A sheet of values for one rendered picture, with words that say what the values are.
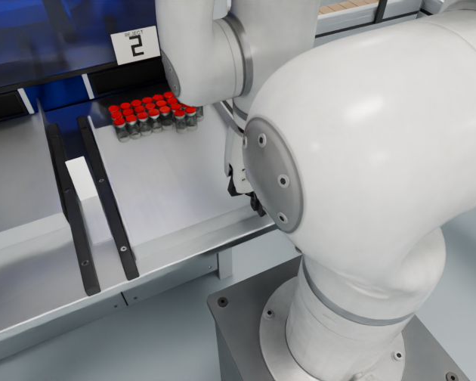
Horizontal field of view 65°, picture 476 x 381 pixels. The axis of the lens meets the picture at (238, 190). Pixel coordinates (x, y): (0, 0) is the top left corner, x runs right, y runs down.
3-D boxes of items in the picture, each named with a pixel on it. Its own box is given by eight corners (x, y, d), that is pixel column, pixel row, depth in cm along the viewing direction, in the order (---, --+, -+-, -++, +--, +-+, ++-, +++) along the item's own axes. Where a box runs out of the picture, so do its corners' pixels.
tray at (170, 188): (92, 130, 77) (88, 116, 75) (210, 98, 85) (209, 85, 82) (136, 260, 57) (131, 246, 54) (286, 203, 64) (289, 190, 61)
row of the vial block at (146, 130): (117, 137, 75) (112, 119, 72) (201, 114, 80) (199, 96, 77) (120, 144, 74) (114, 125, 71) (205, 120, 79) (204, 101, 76)
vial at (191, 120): (185, 126, 78) (183, 107, 74) (195, 123, 78) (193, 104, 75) (189, 132, 76) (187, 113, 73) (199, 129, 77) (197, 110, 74)
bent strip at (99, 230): (75, 185, 67) (65, 161, 62) (93, 180, 68) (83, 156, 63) (93, 245, 58) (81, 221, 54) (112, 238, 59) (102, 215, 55)
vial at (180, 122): (174, 129, 77) (171, 110, 74) (185, 126, 78) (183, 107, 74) (178, 135, 76) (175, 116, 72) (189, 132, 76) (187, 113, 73)
